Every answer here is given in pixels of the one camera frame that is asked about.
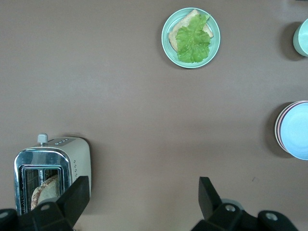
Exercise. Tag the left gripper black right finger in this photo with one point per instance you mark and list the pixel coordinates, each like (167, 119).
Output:
(209, 199)

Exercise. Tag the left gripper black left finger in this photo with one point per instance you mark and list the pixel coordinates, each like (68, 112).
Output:
(72, 197)

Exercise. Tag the wide pink bowl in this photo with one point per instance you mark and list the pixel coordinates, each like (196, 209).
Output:
(278, 127)

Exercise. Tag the wide blue bowl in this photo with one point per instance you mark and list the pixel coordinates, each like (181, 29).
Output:
(296, 131)

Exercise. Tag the brown bread slice in toaster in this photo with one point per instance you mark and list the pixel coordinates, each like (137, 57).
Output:
(45, 192)

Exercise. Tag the beige chrome toaster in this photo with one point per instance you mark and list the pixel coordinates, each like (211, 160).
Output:
(79, 154)

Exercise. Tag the wide beige bowl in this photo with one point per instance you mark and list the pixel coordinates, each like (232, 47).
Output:
(275, 128)

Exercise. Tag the green plate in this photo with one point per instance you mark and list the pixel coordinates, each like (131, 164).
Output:
(215, 45)

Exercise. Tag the green lettuce leaf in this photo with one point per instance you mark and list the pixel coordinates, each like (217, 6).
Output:
(192, 41)

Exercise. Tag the toast bread slice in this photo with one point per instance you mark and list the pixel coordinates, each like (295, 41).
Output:
(185, 20)

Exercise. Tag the small green bowl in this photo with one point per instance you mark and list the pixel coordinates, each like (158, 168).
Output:
(302, 38)

